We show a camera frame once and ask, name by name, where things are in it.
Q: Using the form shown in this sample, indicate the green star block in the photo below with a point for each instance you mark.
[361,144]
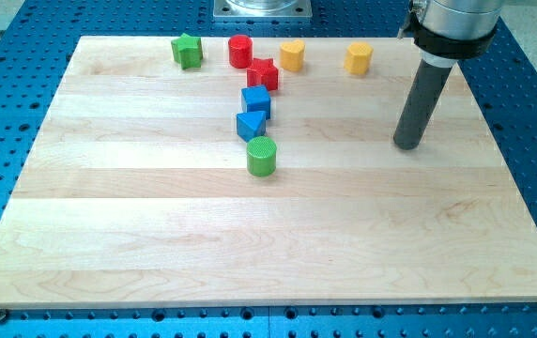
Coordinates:
[187,51]

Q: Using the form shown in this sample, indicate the blue cube block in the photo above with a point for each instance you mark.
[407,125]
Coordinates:
[256,98]

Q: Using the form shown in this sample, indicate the red cylinder block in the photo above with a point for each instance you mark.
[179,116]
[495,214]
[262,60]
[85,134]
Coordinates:
[240,51]

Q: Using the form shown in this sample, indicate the yellow hexagon block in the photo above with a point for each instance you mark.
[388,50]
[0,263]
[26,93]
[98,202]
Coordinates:
[358,57]

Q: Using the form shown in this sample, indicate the blue triangle block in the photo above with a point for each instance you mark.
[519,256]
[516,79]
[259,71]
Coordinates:
[251,124]

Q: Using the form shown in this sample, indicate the light wooden board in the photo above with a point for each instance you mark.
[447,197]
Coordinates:
[136,192]

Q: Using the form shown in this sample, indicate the green cylinder block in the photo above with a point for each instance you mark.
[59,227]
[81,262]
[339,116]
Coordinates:
[261,156]

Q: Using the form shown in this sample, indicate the red star block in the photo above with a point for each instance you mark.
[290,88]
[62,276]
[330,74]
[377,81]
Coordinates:
[262,71]

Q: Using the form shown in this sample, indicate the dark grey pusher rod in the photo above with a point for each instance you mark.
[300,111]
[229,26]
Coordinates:
[421,102]

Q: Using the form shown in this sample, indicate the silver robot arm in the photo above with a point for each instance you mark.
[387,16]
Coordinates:
[447,31]

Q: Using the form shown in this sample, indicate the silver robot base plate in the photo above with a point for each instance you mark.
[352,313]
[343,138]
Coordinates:
[262,9]

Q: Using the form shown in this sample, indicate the yellow heart block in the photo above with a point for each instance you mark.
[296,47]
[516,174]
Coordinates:
[292,55]

